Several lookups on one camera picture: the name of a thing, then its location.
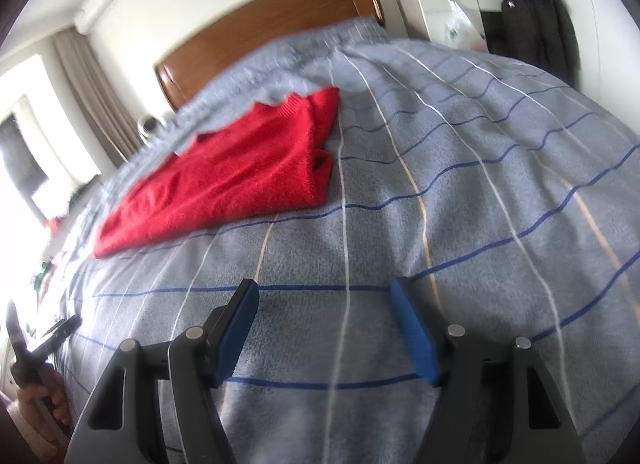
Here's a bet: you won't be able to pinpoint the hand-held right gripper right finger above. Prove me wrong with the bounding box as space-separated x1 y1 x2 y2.
389 277 587 464

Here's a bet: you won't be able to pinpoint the window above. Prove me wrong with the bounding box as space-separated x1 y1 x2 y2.
0 54 103 230

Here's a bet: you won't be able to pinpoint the person's left hand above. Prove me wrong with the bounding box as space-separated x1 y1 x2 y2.
17 369 72 437

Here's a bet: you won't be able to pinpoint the white security camera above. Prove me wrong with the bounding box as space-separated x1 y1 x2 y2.
137 114 163 142

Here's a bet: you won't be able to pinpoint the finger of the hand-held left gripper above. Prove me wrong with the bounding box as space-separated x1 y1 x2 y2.
6 300 31 382
27 315 82 365

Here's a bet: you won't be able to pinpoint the beige curtain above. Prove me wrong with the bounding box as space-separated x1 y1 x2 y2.
52 28 146 165

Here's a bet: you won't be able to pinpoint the grey striped blanket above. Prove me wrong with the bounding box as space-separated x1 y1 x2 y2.
50 17 640 464

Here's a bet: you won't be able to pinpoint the white plastic bag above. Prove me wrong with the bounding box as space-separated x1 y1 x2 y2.
442 0 488 48

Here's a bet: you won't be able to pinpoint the wooden headboard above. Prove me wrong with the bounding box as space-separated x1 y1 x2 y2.
154 0 387 112

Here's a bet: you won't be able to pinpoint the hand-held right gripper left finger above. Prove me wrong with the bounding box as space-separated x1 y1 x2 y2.
64 278 261 464

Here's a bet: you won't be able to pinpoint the white wardrobe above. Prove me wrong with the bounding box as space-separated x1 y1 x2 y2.
532 0 640 110

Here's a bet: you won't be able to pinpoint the black puffer jacket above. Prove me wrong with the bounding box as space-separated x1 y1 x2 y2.
500 0 581 88

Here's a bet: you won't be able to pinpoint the red sweater with white print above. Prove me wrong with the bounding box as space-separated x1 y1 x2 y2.
94 87 342 260

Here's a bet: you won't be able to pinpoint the white dresser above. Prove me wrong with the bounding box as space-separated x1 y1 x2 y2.
395 0 506 52

